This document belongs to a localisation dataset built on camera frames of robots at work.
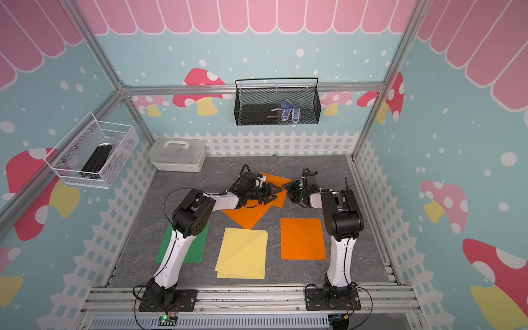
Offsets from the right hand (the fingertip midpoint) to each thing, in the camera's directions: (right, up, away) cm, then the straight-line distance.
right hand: (282, 186), depth 103 cm
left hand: (-1, -4, -3) cm, 5 cm away
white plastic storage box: (-55, +17, +5) cm, 58 cm away
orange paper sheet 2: (-17, -14, -7) cm, 23 cm away
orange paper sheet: (-2, +2, +8) cm, 9 cm away
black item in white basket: (-66, +10, -33) cm, 74 cm away
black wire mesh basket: (-3, +40, -9) cm, 41 cm away
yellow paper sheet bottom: (-18, -28, -18) cm, 37 cm away
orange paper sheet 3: (+8, -23, -13) cm, 27 cm away
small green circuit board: (-43, -46, -30) cm, 70 cm away
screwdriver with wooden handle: (+34, +1, +6) cm, 35 cm away
